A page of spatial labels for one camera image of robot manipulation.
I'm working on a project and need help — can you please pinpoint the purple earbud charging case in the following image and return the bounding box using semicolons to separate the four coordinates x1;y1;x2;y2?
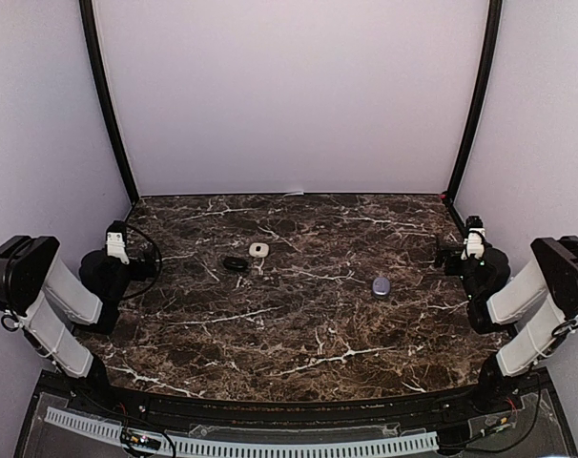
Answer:
371;277;391;299

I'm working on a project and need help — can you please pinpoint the black earbud charging case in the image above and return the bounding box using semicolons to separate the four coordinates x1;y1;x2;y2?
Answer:
222;257;249;272

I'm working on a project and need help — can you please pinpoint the white earbud charging case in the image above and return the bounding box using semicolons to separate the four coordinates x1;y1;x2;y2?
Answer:
249;242;270;259

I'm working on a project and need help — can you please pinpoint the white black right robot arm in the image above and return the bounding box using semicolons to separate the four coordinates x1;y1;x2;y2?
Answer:
434;229;578;414

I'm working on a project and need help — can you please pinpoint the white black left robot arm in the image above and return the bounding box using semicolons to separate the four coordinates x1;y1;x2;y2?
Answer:
0;233;162;416

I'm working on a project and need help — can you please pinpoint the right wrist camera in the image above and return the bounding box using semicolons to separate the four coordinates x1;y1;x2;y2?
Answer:
461;215;487;260

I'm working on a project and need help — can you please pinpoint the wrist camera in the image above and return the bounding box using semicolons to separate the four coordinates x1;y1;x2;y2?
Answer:
105;220;130;265
461;215;487;260

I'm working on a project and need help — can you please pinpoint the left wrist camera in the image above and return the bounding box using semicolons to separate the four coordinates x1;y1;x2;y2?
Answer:
105;220;130;265

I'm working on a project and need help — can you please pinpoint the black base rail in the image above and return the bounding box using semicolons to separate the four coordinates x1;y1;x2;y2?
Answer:
102;376;524;430

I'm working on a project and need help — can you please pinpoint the grey slotted cable duct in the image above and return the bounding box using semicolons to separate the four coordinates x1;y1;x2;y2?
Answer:
43;406;439;457

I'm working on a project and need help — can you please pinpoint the black frame post right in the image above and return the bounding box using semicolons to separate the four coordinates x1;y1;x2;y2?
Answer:
444;0;503;207

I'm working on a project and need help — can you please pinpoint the black frame post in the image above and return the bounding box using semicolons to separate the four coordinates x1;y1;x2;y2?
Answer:
78;0;140;205
444;0;503;207

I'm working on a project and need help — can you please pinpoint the black frame post left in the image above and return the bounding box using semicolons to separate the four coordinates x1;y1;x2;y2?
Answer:
78;0;140;205

